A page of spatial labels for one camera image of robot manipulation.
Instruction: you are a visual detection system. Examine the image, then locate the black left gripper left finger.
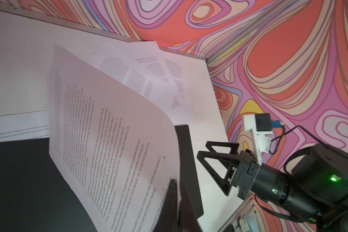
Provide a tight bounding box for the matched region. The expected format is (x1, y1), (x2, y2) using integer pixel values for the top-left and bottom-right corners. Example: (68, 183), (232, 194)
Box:
(153, 179), (178, 232)

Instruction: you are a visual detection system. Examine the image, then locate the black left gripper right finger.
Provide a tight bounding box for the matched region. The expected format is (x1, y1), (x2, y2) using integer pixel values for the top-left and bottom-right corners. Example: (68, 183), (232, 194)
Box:
(178, 179), (202, 232)

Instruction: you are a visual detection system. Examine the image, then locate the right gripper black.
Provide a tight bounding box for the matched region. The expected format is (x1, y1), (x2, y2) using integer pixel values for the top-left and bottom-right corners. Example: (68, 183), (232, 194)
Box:
(197, 141), (261, 200)

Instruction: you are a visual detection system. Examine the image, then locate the red folder black inside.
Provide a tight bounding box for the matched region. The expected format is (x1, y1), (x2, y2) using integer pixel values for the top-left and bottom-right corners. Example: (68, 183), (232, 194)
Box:
(0, 125), (204, 232)

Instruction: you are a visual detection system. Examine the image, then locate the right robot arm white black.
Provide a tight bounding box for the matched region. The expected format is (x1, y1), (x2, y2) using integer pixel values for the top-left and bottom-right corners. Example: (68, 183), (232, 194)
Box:
(197, 142), (348, 232)

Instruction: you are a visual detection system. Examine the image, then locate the printed paper sheet under folder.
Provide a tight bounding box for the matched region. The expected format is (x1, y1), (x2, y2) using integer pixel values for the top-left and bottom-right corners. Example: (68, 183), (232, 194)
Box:
(0, 110), (49, 142)

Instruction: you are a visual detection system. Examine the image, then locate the light blue bar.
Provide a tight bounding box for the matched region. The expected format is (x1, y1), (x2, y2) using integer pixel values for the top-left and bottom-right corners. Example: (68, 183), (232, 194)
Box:
(232, 214), (261, 232)

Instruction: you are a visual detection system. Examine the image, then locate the printed paper sheet far stack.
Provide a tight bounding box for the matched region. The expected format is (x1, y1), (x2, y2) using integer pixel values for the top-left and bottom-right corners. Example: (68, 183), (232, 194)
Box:
(88, 42), (192, 125)

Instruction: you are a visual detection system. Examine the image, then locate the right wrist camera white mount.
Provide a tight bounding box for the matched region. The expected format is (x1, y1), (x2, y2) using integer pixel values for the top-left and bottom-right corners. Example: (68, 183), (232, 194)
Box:
(242, 113), (286, 165)

